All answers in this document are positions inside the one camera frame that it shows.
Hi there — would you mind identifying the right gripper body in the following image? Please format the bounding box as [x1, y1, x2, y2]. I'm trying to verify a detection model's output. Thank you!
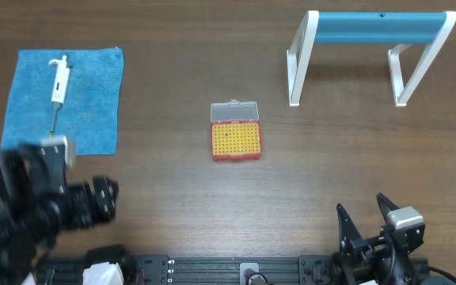
[345, 222, 427, 262]

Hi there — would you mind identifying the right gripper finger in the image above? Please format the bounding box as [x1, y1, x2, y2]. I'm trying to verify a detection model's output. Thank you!
[375, 192, 401, 227]
[335, 202, 367, 255]

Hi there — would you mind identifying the red and yellow tip box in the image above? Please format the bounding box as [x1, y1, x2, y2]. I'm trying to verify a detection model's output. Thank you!
[210, 98, 264, 163]

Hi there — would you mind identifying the white and blue stand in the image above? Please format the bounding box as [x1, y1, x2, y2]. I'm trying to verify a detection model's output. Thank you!
[286, 9, 456, 108]

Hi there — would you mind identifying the blue cloth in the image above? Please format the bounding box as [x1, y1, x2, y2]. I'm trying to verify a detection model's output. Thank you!
[0, 47, 126, 157]

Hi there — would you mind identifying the white pipette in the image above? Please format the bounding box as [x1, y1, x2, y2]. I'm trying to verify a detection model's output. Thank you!
[47, 54, 73, 138]

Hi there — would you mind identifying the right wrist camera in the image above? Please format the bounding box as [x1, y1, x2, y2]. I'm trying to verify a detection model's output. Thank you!
[386, 205, 425, 231]

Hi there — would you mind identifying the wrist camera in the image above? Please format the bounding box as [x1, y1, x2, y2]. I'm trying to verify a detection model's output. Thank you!
[40, 134, 78, 169]
[386, 205, 425, 231]

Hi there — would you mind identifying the black cable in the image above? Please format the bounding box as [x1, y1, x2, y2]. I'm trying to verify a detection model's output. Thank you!
[425, 265, 456, 285]

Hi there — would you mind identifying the mounting rail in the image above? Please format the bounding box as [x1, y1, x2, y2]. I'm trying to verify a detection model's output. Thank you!
[33, 255, 431, 285]

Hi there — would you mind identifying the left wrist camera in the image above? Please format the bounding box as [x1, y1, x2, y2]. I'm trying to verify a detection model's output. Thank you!
[40, 134, 78, 169]

